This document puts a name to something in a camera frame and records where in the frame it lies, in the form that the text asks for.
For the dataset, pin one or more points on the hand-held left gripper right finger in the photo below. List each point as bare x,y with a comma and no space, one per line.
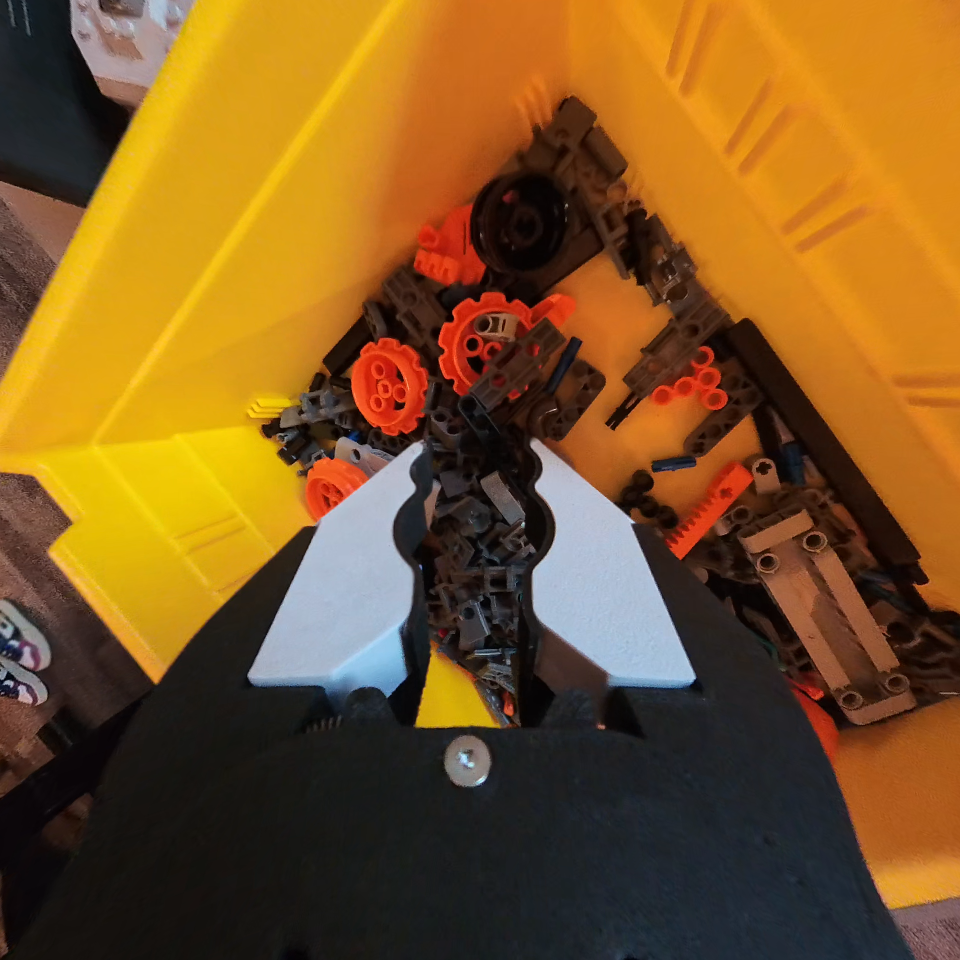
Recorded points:
607,601

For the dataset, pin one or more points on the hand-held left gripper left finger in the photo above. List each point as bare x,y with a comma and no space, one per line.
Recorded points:
337,601

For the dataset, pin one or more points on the pile of building pieces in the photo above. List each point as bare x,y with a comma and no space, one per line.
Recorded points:
601,406

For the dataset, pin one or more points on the light grey frame piece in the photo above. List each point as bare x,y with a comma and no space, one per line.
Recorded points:
825,615

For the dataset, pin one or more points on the yellow plastic bin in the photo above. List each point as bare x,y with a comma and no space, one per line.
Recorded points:
300,195

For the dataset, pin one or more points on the orange gear wheel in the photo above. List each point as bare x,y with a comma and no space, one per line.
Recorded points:
334,488
480,342
390,387
820,728

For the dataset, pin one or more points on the orange gear rack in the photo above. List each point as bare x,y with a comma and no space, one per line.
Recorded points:
709,511

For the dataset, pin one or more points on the small orange beam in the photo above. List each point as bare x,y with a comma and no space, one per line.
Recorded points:
691,383

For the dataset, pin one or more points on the long dark beam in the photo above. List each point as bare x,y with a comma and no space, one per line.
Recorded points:
825,444

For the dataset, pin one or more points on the person's patterned sneaker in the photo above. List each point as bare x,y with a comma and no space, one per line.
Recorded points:
19,684
22,633

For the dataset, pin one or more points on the small black tyre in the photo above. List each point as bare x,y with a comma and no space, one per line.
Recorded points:
519,223

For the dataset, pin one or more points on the pale plastic object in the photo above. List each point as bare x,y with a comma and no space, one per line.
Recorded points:
128,45

